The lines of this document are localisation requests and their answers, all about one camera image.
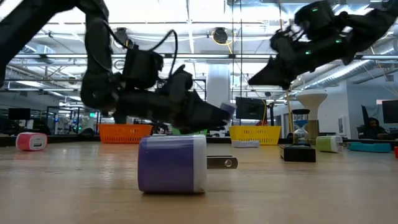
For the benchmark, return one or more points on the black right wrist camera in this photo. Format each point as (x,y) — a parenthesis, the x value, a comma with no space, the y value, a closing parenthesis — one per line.
(281,40)

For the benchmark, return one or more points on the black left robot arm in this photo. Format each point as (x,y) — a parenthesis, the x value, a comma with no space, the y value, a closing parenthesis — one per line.
(93,40)

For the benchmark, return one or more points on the white building column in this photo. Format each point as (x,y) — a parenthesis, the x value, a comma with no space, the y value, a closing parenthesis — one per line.
(217,84)

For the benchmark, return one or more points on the black small box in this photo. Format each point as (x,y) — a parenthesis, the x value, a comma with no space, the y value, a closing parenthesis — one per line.
(297,154)

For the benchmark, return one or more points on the pink USB wall charger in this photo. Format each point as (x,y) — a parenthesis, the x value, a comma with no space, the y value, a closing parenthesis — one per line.
(31,141)

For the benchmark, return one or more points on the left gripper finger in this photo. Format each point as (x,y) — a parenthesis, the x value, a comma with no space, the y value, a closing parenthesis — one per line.
(199,129)
(205,113)

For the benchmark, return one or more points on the green USB wall charger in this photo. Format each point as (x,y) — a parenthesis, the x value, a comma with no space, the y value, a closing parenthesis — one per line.
(328,143)

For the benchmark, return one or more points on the orange plastic basket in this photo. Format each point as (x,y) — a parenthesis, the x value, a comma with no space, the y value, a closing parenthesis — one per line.
(124,133)

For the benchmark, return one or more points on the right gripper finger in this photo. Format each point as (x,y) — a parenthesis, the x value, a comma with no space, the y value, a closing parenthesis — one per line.
(278,84)
(273,73)

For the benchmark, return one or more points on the white mushroom table lamp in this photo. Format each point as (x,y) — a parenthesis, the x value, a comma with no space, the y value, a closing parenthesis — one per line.
(314,99)

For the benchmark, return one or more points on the white round object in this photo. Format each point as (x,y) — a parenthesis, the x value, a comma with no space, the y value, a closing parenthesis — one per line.
(229,107)

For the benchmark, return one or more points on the person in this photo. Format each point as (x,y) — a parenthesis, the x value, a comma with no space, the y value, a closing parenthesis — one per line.
(372,127)

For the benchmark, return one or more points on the green plastic basket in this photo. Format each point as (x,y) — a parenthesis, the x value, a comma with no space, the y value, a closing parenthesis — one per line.
(189,132)

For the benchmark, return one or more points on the yellow plastic basket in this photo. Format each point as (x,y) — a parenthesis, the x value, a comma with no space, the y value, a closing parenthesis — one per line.
(255,135)

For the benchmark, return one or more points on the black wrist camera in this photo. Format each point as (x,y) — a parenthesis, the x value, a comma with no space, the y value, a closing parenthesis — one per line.
(141,67)
(281,40)

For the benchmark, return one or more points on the teal staple box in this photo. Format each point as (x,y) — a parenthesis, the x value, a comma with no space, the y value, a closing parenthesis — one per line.
(369,147)

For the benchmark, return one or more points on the purple USB wall charger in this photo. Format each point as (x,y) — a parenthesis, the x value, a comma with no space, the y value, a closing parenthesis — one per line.
(168,165)

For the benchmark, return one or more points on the blue sand hourglass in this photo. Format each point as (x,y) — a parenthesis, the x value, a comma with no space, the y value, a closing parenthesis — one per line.
(300,124)

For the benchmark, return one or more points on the white staple box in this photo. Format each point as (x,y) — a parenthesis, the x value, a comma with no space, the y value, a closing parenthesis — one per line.
(245,144)

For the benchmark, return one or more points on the black monitor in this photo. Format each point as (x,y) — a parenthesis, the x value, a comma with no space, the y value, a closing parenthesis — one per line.
(390,111)
(18,113)
(250,108)

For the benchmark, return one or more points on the red staple box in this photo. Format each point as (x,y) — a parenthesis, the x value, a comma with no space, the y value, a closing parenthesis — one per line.
(396,152)

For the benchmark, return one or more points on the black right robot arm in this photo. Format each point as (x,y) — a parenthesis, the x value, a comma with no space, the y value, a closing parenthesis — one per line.
(370,25)

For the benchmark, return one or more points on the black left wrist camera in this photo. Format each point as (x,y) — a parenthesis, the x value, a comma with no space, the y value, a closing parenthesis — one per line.
(141,67)

